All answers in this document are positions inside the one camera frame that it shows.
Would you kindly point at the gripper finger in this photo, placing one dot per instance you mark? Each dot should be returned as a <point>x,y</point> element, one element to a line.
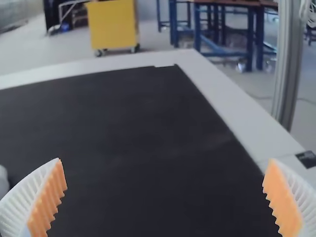
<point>24,205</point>
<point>293,205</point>

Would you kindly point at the black label plate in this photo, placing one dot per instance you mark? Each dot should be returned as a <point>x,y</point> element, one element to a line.
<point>307,159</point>

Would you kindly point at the black mat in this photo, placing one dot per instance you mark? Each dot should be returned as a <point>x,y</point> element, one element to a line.
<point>135,148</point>

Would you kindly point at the yellow wheeled cart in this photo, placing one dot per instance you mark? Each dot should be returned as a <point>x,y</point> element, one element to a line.
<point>113,24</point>

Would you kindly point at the aluminium profile post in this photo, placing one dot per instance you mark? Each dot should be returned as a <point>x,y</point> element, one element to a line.
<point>286,61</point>

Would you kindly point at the blue frame workbench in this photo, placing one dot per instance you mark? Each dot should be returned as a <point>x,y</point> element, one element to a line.
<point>174,22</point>
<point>249,37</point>

